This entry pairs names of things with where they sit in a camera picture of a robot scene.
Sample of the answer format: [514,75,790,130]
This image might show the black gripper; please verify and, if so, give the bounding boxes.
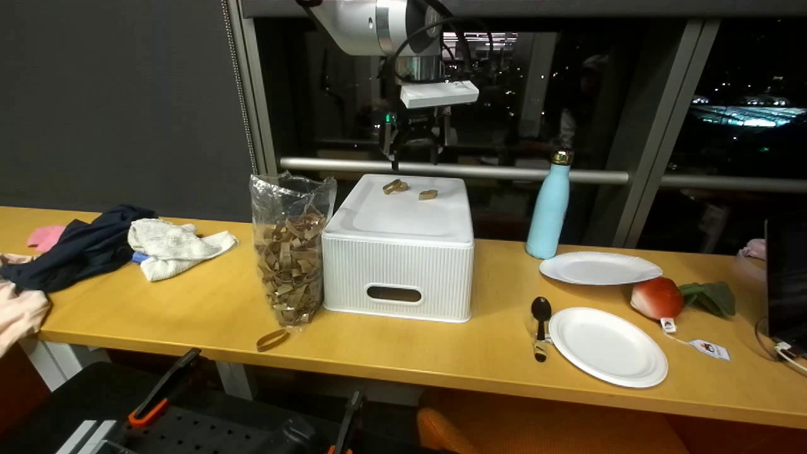
[396,106,446,170]

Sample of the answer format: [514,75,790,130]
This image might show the clear packet of rubber bands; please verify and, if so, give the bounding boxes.
[247,170,341,331]

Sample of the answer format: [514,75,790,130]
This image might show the silver metal handrail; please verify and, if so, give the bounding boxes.
[277,153,807,196]

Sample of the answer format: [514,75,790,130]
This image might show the white plastic storage box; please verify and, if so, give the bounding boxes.
[321,170,476,325]

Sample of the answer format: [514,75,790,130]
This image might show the light blue water bottle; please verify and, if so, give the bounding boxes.
[524,149,572,261]

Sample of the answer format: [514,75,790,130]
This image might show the black plastic spoon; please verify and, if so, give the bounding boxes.
[531,295,556,365]

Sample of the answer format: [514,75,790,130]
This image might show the white paper plate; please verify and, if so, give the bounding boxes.
[538,250,665,289]
[548,304,671,390]

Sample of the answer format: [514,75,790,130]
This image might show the white crumpled cloth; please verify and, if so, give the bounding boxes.
[127,217,241,284]

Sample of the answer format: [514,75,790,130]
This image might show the red strawberry plush toy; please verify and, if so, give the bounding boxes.
[629,274,686,322]

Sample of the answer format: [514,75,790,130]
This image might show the orange chair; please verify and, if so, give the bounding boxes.
[415,399,691,454]

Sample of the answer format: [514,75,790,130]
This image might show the black perforated board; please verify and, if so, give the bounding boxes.
[0,361,425,454]

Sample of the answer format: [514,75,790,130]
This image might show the pale pink object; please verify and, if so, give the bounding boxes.
[734,237,770,279]

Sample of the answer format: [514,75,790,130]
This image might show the navy blue cloth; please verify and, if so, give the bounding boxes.
[0,201,159,295]

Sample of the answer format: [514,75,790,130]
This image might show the pink sticky note pad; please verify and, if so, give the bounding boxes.
[26,221,70,255]

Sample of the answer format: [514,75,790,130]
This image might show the pale pink cloth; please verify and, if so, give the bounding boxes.
[0,250,54,358]

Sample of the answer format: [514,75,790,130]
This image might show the reddish brown chair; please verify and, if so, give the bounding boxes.
[0,341,50,439]

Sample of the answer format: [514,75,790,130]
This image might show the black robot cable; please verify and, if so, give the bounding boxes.
[378,15,476,165]

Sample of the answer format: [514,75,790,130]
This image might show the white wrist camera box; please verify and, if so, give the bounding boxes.
[396,77,481,110]

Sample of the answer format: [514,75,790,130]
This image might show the grey window frame post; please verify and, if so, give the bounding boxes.
[220,0,282,178]
[611,18,725,247]

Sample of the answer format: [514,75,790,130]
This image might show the black clamp with orange handle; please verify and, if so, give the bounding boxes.
[125,346,204,431]
[326,387,368,454]

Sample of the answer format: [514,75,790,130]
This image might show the white tag with string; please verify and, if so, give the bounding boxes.
[658,314,732,362]

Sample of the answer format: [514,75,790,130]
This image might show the white cable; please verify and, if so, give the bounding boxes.
[751,325,807,375]

